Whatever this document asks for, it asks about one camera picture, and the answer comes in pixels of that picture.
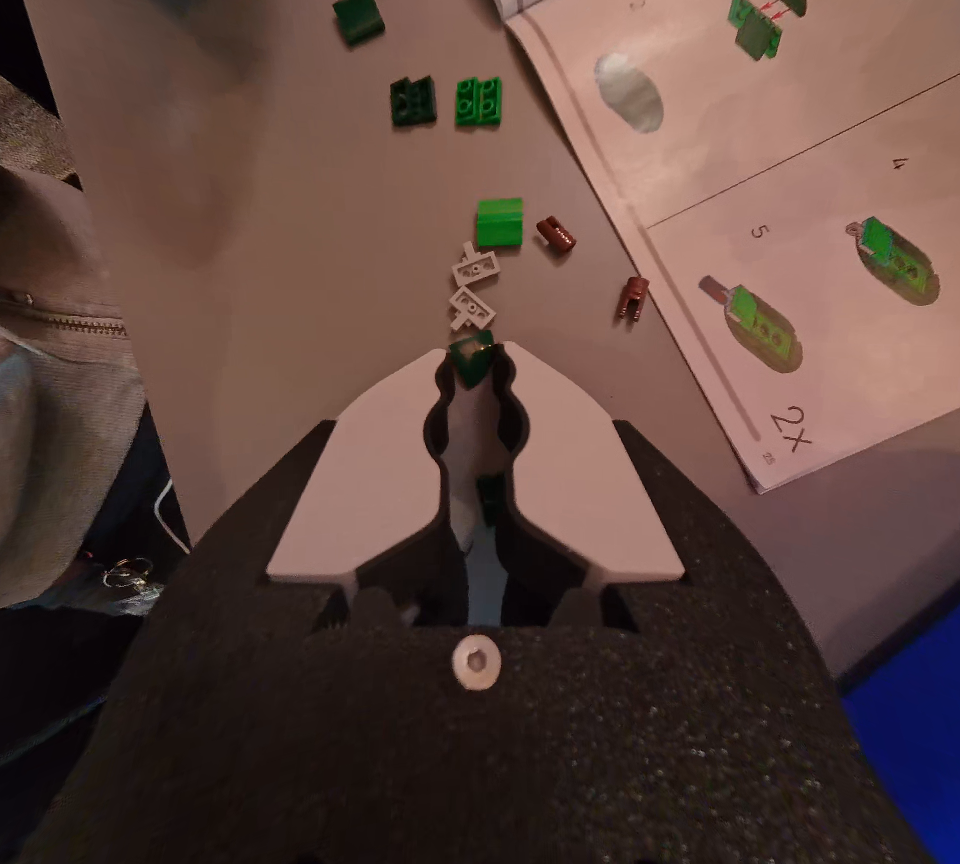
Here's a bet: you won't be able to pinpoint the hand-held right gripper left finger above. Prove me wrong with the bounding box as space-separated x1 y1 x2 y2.
265 348 451 587

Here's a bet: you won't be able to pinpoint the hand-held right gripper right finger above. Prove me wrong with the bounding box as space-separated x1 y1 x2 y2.
498 342 686 589

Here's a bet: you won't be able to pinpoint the green brick assembly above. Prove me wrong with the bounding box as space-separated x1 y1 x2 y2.
447 329 507 529

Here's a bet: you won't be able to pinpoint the dark green square plate brick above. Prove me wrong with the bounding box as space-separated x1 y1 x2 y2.
390 76 438 127

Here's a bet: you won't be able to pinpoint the grey desk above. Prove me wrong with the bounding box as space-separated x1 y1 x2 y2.
0 0 960 685

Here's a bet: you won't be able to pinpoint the light grey clip plate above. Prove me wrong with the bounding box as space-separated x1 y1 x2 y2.
448 286 498 332
452 241 501 287

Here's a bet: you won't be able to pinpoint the bright green slope brick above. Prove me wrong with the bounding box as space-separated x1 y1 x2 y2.
476 198 524 250

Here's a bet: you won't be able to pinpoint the person's grey jacket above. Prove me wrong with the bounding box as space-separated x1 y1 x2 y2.
0 76 147 610

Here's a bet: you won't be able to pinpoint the brick instruction booklet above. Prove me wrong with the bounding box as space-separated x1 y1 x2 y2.
438 0 960 495

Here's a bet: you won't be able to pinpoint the person's dark pants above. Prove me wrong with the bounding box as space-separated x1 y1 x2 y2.
0 406 192 864

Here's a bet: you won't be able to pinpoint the bright green square plate brick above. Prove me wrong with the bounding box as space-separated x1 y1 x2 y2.
455 77 504 127

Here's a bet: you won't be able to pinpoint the blue plastic bin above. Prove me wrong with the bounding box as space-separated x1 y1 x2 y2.
838 601 960 864

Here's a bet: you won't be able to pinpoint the dark green slope brick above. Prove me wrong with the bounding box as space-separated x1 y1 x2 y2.
332 0 386 47

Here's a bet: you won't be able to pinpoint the white cord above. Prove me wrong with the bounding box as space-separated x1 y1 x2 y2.
153 477 192 553

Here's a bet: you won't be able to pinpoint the metal key ring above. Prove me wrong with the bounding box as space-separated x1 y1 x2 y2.
101 556 162 613

